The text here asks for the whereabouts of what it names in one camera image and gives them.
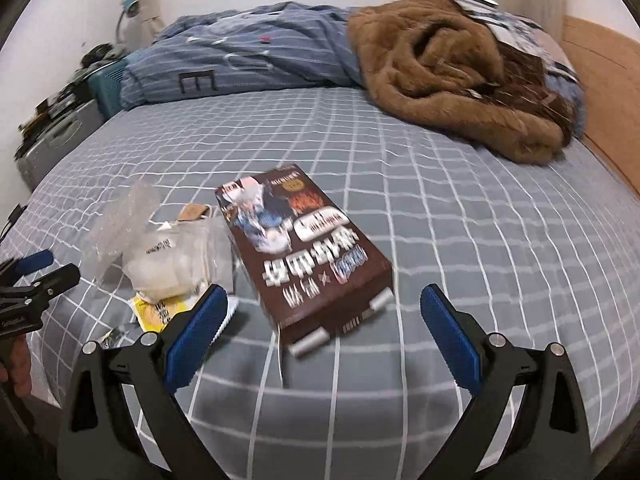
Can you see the person's left hand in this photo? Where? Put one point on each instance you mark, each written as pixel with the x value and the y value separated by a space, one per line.
pixel 20 367

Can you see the wooden headboard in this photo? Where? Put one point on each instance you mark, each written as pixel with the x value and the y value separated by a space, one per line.
pixel 605 85

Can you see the clear bag with white filling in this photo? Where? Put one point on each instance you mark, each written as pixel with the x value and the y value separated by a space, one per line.
pixel 160 265

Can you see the clear bubble wrap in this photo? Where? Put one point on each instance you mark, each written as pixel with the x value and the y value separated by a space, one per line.
pixel 125 215

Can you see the white blue patterned pillow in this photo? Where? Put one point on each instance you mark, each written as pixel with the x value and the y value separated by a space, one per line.
pixel 520 25

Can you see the brown snack box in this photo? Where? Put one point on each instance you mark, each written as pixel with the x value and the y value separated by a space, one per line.
pixel 310 260

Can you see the grey suitcase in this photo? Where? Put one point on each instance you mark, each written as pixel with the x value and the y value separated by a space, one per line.
pixel 60 135

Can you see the teal suitcase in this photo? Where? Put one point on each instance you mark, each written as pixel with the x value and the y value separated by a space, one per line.
pixel 110 85

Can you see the yellow snack wrapper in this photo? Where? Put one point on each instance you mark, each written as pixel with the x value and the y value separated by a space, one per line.
pixel 160 312

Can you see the white serrated wrapper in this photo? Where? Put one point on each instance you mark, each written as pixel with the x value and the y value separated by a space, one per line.
pixel 229 312

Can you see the pile of dark small items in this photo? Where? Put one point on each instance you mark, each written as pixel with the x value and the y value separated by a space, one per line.
pixel 97 55

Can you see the grey checked bed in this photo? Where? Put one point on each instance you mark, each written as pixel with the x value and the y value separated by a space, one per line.
pixel 450 210

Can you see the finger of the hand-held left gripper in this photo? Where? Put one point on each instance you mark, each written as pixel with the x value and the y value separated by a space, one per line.
pixel 35 260
pixel 55 280

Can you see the brown fleece blanket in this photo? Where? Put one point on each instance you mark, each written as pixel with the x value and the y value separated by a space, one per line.
pixel 410 70

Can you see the blue desk lamp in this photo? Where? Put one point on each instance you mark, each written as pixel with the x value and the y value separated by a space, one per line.
pixel 131 6

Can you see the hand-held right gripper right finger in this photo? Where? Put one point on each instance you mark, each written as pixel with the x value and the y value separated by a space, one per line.
pixel 450 337

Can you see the blue striped duvet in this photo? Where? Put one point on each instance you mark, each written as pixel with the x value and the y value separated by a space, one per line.
pixel 250 60

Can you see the brown leather tag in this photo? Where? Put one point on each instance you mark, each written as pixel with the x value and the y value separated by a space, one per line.
pixel 192 212

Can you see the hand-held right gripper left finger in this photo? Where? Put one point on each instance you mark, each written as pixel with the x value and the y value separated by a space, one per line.
pixel 197 335

